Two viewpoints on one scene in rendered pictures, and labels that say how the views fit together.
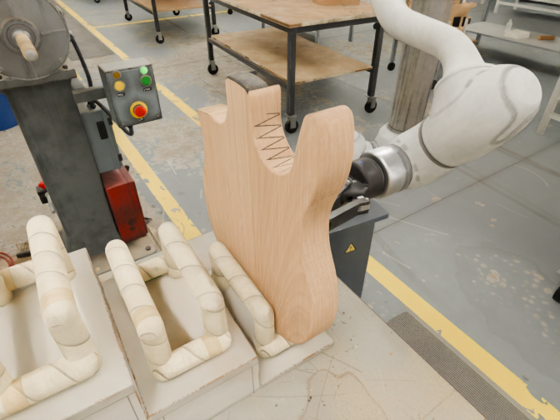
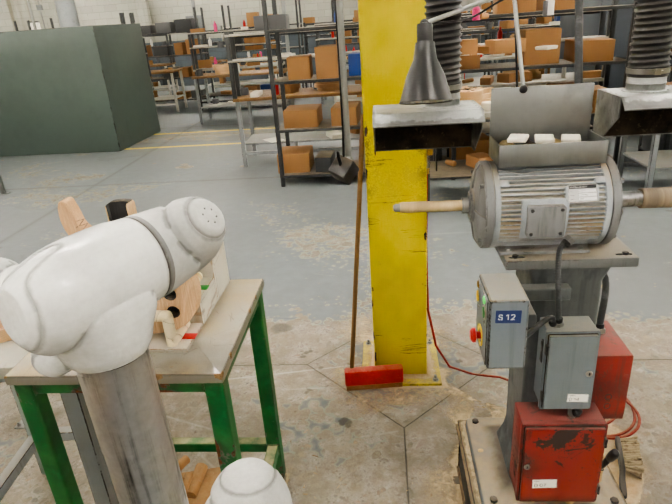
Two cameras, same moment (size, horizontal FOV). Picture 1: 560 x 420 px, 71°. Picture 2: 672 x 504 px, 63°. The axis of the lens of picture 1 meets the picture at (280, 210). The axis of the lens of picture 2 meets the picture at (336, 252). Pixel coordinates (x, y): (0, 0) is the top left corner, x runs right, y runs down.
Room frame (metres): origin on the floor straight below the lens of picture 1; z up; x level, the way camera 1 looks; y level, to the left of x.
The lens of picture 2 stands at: (1.82, -0.71, 1.78)
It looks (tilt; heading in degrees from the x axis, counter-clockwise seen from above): 23 degrees down; 129
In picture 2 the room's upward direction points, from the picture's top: 4 degrees counter-clockwise
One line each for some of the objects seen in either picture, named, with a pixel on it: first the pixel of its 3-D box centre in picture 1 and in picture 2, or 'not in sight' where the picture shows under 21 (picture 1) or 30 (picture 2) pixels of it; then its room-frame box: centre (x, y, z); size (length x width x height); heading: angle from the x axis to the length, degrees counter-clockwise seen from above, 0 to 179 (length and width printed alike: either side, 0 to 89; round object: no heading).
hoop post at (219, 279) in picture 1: (219, 268); not in sight; (0.53, 0.11, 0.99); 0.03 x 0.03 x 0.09
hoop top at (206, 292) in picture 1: (187, 262); not in sight; (0.41, 0.14, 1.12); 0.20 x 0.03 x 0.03; 32
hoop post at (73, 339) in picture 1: (75, 342); not in sight; (0.26, 0.23, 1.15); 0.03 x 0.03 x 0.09
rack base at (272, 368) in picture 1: (258, 308); (152, 337); (0.47, 0.04, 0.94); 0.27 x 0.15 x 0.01; 33
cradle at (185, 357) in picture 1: (192, 353); not in sight; (0.31, 0.12, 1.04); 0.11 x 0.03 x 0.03; 123
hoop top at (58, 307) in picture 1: (49, 265); not in sight; (0.33, 0.27, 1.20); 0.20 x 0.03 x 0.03; 32
